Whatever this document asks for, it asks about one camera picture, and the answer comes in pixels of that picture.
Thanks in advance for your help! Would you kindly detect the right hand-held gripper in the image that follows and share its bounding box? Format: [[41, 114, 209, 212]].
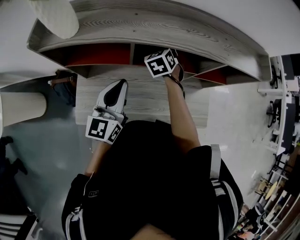
[[143, 48, 185, 83]]

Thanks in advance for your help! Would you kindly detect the black office chair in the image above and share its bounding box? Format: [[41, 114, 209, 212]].
[[266, 100, 282, 128], [269, 65, 282, 89]]

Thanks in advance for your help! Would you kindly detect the white desk row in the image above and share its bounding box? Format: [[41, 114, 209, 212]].
[[257, 55, 296, 156]]

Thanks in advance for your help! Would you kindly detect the grey shoulder strap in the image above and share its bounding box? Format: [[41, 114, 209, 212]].
[[209, 143, 222, 181]]

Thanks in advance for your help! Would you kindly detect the black striped garment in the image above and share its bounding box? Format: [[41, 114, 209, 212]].
[[0, 212, 40, 240]]

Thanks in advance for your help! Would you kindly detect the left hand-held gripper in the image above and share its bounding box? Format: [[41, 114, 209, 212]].
[[85, 79, 129, 144]]

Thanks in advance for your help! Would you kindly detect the person's black striped shirt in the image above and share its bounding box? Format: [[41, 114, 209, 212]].
[[61, 119, 245, 240]]

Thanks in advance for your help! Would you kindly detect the person's left forearm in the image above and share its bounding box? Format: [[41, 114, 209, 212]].
[[84, 140, 112, 177]]

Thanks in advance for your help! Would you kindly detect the brown and blue bag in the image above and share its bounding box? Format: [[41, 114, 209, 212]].
[[48, 69, 78, 107]]

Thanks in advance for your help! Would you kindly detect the person's right forearm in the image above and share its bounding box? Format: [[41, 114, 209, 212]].
[[163, 75, 202, 154]]

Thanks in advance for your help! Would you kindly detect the grey wooden shelf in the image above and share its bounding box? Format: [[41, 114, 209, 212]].
[[26, 0, 270, 128]]

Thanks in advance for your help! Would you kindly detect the black wrist band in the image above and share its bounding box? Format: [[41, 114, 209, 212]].
[[167, 75, 186, 100]]

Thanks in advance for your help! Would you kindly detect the white round column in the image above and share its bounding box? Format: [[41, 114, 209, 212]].
[[0, 92, 47, 128]]

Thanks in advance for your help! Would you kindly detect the round wooden stool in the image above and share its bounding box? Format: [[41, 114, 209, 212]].
[[254, 177, 280, 201]]

